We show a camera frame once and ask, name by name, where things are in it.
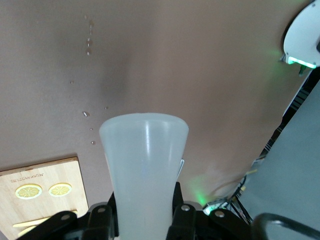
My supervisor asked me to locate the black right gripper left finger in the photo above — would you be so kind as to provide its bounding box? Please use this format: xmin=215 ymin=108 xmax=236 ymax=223
xmin=14 ymin=193 xmax=120 ymax=240

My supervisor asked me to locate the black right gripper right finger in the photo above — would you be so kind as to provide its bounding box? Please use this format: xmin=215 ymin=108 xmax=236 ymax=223
xmin=167 ymin=182 xmax=253 ymax=240

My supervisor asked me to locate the translucent sauce bottle orange cap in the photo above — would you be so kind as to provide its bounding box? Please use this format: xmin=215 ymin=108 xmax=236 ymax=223
xmin=98 ymin=112 xmax=190 ymax=240

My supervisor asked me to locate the yellow lemon slice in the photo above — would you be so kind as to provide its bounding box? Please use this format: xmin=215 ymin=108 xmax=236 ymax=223
xmin=14 ymin=183 xmax=43 ymax=200
xmin=48 ymin=182 xmax=73 ymax=198

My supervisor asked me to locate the wooden cutting board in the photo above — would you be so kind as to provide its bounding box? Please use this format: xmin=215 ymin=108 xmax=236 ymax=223
xmin=0 ymin=156 xmax=90 ymax=240

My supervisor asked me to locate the yellow plastic knife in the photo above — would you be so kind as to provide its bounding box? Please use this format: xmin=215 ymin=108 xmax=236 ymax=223
xmin=12 ymin=209 xmax=79 ymax=229

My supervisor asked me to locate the brown table mat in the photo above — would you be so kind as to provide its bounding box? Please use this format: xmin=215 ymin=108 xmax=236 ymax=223
xmin=0 ymin=0 xmax=313 ymax=226

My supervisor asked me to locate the black arm base cable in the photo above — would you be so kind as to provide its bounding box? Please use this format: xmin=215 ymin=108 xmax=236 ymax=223
xmin=224 ymin=172 xmax=258 ymax=216

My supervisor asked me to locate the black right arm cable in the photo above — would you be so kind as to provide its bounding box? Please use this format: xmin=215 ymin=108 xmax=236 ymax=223
xmin=252 ymin=212 xmax=320 ymax=240

